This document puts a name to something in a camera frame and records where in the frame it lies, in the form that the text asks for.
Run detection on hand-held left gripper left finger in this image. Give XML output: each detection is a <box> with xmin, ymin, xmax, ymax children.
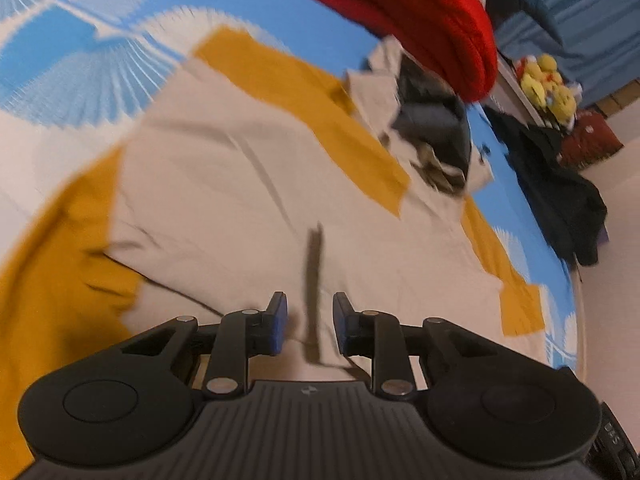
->
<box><xmin>119</xmin><ymin>291</ymin><xmax>290</xmax><ymax>402</ymax></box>

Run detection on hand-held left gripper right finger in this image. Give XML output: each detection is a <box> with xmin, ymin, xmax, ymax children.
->
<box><xmin>332</xmin><ymin>291</ymin><xmax>507</xmax><ymax>402</ymax></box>

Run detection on beige and mustard garment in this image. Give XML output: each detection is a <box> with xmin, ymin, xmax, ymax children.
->
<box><xmin>0</xmin><ymin>27</ymin><xmax>547</xmax><ymax>480</ymax></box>

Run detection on dark grey crumpled garment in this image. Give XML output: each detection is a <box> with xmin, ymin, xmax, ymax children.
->
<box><xmin>389</xmin><ymin>54</ymin><xmax>475</xmax><ymax>195</ymax></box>

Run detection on black garment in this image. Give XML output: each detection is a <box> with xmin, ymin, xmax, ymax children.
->
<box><xmin>481</xmin><ymin>105</ymin><xmax>609</xmax><ymax>268</ymax></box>

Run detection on dark red bag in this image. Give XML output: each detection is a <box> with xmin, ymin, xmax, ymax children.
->
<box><xmin>556</xmin><ymin>109</ymin><xmax>626</xmax><ymax>171</ymax></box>

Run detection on yellow plush toys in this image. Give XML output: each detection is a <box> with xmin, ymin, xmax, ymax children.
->
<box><xmin>516</xmin><ymin>54</ymin><xmax>584</xmax><ymax>124</ymax></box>

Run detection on blue and white printed bedsheet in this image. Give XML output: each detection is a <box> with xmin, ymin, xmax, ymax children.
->
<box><xmin>0</xmin><ymin>0</ymin><xmax>585</xmax><ymax>377</ymax></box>

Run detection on red cloth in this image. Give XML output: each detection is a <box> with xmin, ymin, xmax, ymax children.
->
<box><xmin>270</xmin><ymin>0</ymin><xmax>499</xmax><ymax>104</ymax></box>

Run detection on blue curtain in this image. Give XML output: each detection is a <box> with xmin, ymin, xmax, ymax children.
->
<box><xmin>492</xmin><ymin>0</ymin><xmax>640</xmax><ymax>111</ymax></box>

